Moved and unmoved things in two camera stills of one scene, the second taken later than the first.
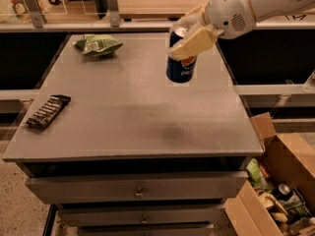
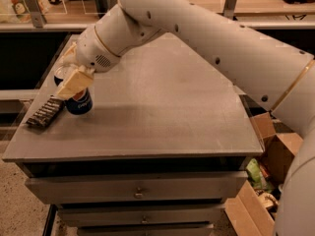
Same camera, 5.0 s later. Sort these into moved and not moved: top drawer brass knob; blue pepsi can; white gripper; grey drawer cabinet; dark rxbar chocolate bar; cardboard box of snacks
Moved: blue pepsi can; white gripper
Not moved: grey drawer cabinet; top drawer brass knob; dark rxbar chocolate bar; cardboard box of snacks
